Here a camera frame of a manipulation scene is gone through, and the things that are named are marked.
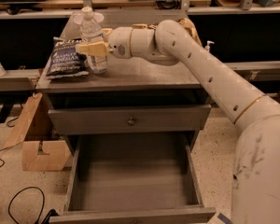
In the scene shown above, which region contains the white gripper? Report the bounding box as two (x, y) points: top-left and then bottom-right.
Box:
(76, 27), (133, 59)

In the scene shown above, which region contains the clear plastic water bottle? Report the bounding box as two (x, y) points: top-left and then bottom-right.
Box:
(80, 7), (107, 74)

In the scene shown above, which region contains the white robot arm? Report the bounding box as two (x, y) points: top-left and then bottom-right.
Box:
(76, 20), (280, 224)

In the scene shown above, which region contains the grey drawer cabinet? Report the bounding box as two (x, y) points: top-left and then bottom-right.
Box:
(35, 9), (221, 154)

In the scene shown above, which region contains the grey upper drawer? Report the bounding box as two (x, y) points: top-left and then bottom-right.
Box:
(49, 105), (211, 135)

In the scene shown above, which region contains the small pump dispenser bottle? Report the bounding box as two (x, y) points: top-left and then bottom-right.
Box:
(204, 40), (215, 52)

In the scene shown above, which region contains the grey open middle drawer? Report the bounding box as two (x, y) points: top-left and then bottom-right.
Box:
(49, 133), (216, 224)

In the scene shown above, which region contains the blue vinegar chip bag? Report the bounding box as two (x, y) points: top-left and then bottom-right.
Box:
(46, 39), (89, 79)

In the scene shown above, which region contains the brown and yellow snack bag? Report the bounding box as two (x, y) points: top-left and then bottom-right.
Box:
(132, 18), (202, 45)

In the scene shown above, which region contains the cardboard box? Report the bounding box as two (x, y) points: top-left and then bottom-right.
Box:
(5, 93), (73, 172)

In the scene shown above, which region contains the blue tape marker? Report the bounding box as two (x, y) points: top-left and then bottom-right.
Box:
(217, 213), (232, 224)

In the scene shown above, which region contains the black floor cable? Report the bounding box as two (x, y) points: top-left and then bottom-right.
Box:
(0, 115), (59, 224)

